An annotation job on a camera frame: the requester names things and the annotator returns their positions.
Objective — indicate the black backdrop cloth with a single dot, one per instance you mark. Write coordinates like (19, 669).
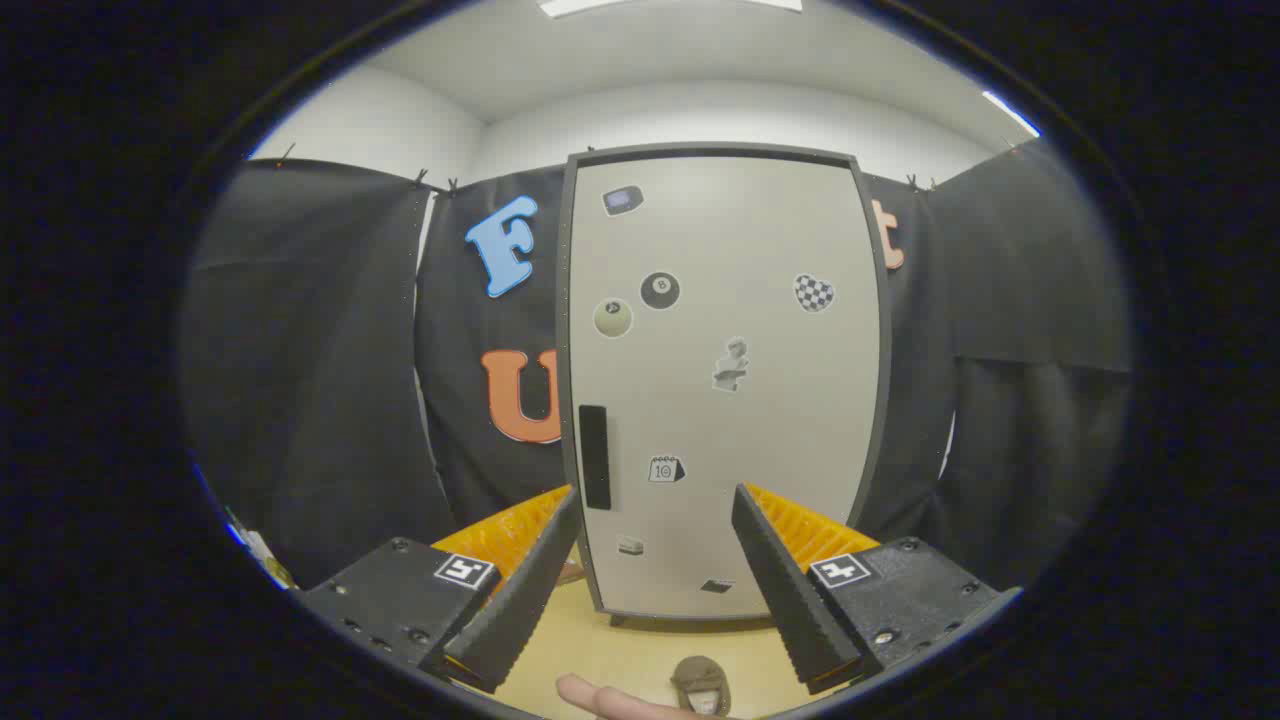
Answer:
(300, 350)

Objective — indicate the grey shoe cabinet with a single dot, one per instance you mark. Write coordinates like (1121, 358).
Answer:
(700, 149)

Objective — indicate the brown fuzzy shoe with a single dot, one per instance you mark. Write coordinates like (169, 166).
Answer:
(700, 675)

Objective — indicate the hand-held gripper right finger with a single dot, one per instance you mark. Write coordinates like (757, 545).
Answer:
(790, 610)

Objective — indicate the white patterned object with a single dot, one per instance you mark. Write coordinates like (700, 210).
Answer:
(262, 555)

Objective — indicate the grey shoe cabinet door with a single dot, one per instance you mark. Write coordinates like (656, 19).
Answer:
(740, 440)

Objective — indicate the ceiling light panel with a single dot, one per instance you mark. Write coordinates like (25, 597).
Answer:
(660, 5)

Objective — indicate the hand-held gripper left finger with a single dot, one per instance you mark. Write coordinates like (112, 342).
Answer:
(520, 610)

